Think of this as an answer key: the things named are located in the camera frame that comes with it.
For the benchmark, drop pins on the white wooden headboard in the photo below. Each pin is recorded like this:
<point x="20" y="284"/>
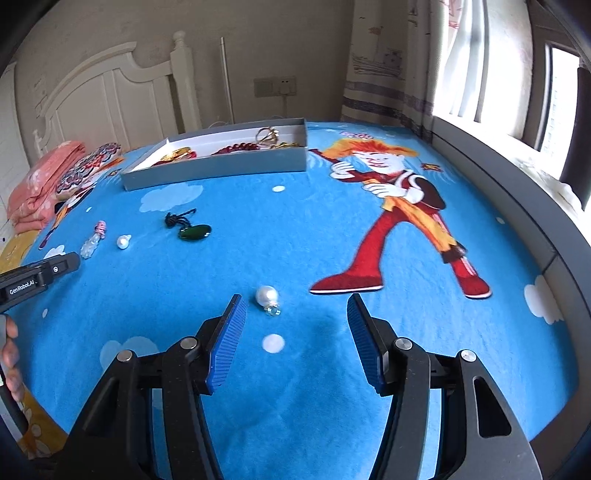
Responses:
<point x="92" y="106"/>

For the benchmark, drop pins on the wall socket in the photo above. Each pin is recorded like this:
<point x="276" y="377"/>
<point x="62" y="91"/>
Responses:
<point x="264" y="86"/>

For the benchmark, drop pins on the window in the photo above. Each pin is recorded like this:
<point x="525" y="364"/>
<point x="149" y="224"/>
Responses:
<point x="558" y="92"/>

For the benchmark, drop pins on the person's left hand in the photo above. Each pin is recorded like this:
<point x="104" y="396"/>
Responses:
<point x="10" y="360"/>

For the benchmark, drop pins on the grey jewelry box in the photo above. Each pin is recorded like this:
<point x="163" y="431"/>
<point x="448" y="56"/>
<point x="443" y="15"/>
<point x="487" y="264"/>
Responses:
<point x="231" y="168"/>

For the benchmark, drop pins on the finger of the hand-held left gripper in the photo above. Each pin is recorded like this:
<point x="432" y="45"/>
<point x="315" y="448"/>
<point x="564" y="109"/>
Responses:
<point x="60" y="266"/>

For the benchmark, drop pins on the blue cartoon printed bedsheet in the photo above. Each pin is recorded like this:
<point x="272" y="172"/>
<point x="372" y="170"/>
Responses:
<point x="295" y="415"/>

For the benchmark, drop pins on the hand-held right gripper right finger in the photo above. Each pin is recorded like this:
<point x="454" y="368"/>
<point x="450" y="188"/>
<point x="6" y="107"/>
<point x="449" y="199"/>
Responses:
<point x="367" y="341"/>

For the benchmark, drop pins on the printed beige curtain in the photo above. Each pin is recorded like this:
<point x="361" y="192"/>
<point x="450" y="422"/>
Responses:
<point x="383" y="60"/>

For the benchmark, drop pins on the pink folded quilt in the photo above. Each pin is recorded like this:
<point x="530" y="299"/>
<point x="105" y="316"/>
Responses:
<point x="37" y="184"/>

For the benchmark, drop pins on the patterned round pillow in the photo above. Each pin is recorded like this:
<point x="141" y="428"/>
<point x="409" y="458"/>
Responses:
<point x="78" y="175"/>

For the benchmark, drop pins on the white pearl earring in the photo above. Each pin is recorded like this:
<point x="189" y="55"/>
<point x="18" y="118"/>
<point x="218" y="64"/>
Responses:
<point x="267" y="296"/>
<point x="122" y="242"/>

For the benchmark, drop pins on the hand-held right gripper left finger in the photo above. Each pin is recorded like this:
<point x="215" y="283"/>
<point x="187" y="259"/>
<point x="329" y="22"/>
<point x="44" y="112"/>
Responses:
<point x="226" y="341"/>

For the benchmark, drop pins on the white charger plug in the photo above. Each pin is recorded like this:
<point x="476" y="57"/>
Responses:
<point x="286" y="86"/>

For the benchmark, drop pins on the black post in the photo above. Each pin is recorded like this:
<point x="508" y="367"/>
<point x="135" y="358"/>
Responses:
<point x="579" y="138"/>

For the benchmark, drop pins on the white pole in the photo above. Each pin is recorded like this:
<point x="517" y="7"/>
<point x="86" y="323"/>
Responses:
<point x="226" y="78"/>

